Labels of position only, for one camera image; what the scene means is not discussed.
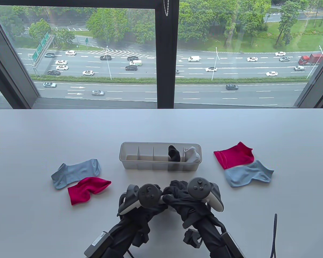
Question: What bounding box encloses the person's right hand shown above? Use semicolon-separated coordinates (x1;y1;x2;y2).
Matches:
162;180;215;229

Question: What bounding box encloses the person's left hand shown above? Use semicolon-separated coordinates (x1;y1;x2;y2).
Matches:
118;188;169;231

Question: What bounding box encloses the red sock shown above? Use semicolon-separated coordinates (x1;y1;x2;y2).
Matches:
67;177;111;206
213;142;255;170

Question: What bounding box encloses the light blue sock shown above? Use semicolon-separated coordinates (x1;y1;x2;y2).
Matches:
51;159;101;189
224;160;274;187

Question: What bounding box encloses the person's right forearm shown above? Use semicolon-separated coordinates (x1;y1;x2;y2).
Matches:
190;218;232;258

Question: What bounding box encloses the grey handheld controller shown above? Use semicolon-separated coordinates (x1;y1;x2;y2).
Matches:
118;184;163;215
187;177;224;213

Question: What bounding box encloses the clear plastic divided organizer box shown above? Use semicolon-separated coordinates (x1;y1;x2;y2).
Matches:
119;142;202;171

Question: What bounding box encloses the black box with white label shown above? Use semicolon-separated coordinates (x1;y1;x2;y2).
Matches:
84;231;113;257
221;232;245;258

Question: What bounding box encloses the green road sign gantry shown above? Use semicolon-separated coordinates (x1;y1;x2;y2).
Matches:
31;32;55;67

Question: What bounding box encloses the dark window frame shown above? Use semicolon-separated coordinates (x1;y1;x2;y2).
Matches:
0;0;323;109

